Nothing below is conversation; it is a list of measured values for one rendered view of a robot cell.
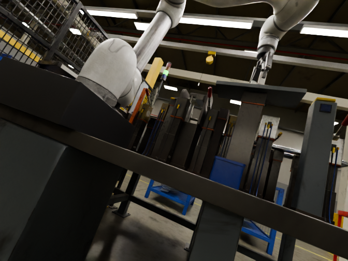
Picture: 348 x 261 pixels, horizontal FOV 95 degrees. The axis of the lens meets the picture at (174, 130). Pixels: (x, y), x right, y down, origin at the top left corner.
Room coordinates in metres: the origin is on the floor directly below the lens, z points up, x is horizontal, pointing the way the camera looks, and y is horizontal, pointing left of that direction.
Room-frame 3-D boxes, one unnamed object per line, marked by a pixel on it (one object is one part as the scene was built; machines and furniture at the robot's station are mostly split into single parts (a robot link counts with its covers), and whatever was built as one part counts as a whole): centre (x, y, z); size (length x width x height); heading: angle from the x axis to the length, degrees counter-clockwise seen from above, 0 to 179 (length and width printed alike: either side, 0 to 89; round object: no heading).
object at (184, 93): (0.96, -0.07, 0.95); 0.18 x 0.13 x 0.49; 64
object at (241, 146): (0.70, -0.31, 0.92); 0.10 x 0.08 x 0.45; 64
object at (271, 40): (0.70, -0.31, 1.44); 0.09 x 0.09 x 0.06
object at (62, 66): (1.31, 0.65, 1.02); 0.90 x 0.22 x 0.03; 154
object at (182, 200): (3.58, -0.47, 0.48); 1.20 x 0.80 x 0.95; 162
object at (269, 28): (0.69, -0.31, 1.55); 0.13 x 0.11 x 0.16; 7
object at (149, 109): (1.14, 0.25, 0.87); 0.10 x 0.07 x 0.35; 154
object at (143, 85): (1.43, 0.41, 1.17); 0.12 x 0.01 x 0.34; 154
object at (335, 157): (0.68, -0.70, 0.88); 0.12 x 0.07 x 0.36; 154
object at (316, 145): (0.58, -0.54, 0.92); 0.08 x 0.08 x 0.44; 64
